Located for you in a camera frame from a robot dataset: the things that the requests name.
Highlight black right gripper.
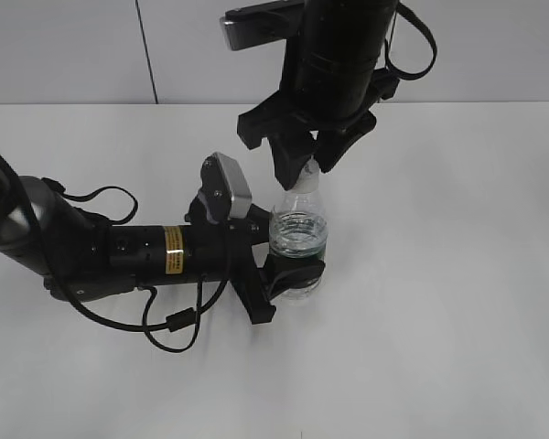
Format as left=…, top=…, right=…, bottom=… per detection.
left=237, top=27, right=399, bottom=190

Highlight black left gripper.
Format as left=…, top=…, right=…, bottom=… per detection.
left=184, top=198, right=326, bottom=325

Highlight white green bottle cap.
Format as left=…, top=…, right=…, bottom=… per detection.
left=289, top=157, right=320, bottom=194

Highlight clear cestbon water bottle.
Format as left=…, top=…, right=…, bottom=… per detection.
left=267, top=182, right=329, bottom=306

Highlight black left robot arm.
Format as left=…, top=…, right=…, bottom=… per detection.
left=0, top=153, right=325, bottom=324

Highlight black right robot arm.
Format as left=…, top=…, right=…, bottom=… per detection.
left=237, top=1, right=398, bottom=190

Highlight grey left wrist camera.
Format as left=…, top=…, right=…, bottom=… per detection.
left=198, top=152, right=252, bottom=224

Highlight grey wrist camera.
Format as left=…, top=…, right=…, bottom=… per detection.
left=198, top=152, right=252, bottom=224
left=220, top=0, right=305, bottom=51

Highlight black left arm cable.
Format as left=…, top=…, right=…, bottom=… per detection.
left=40, top=177, right=232, bottom=353

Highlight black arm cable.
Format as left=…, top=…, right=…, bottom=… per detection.
left=40, top=177, right=232, bottom=353
left=383, top=0, right=439, bottom=83

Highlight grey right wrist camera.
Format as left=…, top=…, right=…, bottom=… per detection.
left=220, top=0, right=305, bottom=51

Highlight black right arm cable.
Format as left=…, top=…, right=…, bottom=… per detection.
left=383, top=0, right=439, bottom=83

